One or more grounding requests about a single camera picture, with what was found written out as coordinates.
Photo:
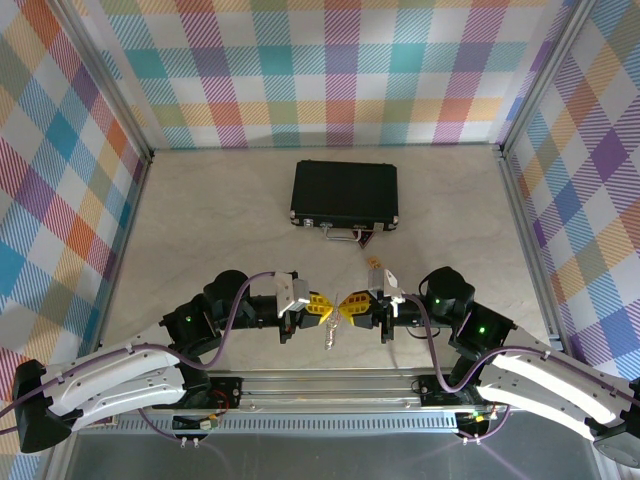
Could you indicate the grey metal plate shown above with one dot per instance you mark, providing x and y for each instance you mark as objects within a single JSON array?
[{"x": 325, "y": 460}]

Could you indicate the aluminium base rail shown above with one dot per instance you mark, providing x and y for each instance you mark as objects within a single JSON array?
[{"x": 325, "y": 387}]

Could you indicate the aluminium frame post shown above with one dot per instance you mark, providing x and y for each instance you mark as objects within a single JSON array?
[
  {"x": 544, "y": 75},
  {"x": 105, "y": 75}
]

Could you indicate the small clear plastic bag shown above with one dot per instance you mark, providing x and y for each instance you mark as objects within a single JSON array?
[{"x": 331, "y": 335}]

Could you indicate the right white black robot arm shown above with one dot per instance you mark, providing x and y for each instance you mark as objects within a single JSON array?
[{"x": 540, "y": 385}]

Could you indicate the aluminium floor rail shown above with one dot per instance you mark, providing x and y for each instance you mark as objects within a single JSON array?
[
  {"x": 127, "y": 240},
  {"x": 531, "y": 250}
]

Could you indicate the small yellow tag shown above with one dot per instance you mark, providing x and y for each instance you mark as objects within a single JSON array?
[{"x": 374, "y": 262}]

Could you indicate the dark triangular tag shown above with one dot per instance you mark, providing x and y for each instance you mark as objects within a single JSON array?
[{"x": 364, "y": 239}]

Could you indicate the perforated metal strip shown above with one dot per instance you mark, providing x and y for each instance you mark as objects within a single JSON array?
[{"x": 325, "y": 424}]

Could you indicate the black briefcase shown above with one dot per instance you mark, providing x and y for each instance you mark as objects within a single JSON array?
[{"x": 345, "y": 192}]

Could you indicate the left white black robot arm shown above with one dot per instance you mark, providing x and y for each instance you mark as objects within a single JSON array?
[{"x": 110, "y": 385}]

